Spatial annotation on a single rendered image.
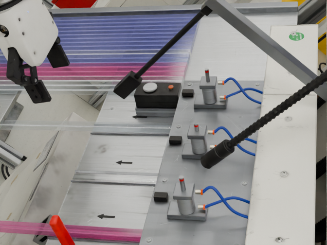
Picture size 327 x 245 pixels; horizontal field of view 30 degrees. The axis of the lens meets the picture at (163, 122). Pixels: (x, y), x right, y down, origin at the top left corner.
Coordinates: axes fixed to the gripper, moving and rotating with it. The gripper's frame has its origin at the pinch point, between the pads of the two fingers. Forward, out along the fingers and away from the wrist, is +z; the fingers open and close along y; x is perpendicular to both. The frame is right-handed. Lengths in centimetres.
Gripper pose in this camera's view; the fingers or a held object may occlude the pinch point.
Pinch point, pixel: (50, 78)
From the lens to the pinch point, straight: 99.8
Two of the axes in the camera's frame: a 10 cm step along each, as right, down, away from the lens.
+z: 3.1, 7.4, 6.0
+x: -9.3, 1.1, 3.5
